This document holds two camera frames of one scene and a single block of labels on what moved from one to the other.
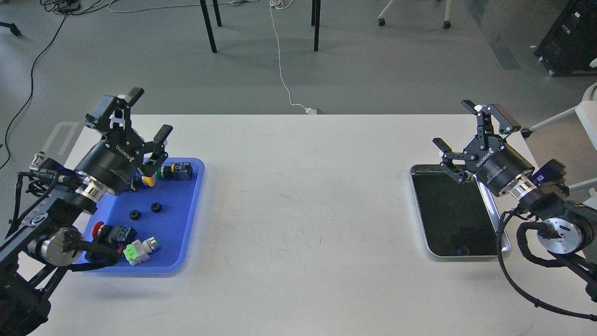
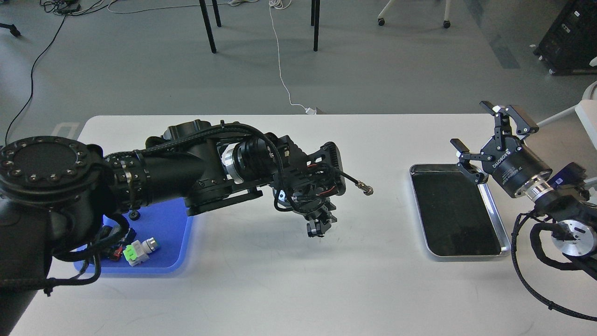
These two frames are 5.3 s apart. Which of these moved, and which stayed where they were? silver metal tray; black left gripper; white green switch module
Moved: black left gripper
Stayed: white green switch module; silver metal tray
